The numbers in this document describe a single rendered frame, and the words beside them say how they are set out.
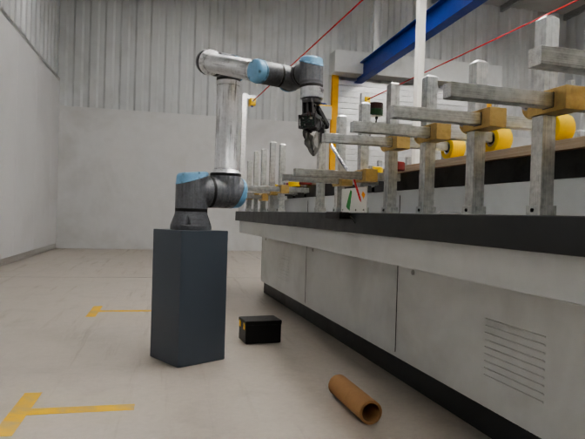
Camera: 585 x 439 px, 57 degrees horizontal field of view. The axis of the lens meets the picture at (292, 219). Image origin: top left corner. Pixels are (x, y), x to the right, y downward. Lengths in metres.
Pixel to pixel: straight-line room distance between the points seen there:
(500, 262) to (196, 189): 1.50
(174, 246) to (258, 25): 8.31
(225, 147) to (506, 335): 1.52
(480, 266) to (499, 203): 0.33
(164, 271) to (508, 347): 1.51
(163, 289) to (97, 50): 7.99
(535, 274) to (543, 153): 0.27
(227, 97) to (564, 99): 1.73
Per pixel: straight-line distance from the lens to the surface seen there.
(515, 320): 1.73
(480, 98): 1.19
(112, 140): 9.92
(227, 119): 2.65
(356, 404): 1.93
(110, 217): 9.85
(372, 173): 2.11
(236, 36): 10.39
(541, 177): 1.31
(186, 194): 2.51
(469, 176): 1.52
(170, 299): 2.51
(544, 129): 1.33
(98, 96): 10.09
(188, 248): 2.44
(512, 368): 1.76
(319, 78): 2.13
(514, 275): 1.40
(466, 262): 1.56
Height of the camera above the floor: 0.69
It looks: 1 degrees down
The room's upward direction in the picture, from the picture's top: 2 degrees clockwise
